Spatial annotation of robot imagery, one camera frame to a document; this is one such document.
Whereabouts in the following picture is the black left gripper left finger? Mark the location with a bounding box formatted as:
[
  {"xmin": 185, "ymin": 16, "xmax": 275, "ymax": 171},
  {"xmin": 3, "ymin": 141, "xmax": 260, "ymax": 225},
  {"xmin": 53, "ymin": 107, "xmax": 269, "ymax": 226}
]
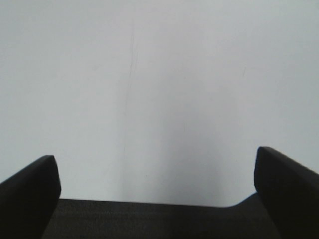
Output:
[{"xmin": 0, "ymin": 155, "xmax": 61, "ymax": 239}]

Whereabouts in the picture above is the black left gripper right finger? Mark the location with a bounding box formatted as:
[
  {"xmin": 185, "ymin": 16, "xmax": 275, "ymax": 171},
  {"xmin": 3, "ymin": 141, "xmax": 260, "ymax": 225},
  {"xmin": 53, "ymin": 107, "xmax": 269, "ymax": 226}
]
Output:
[{"xmin": 254, "ymin": 146, "xmax": 319, "ymax": 239}]

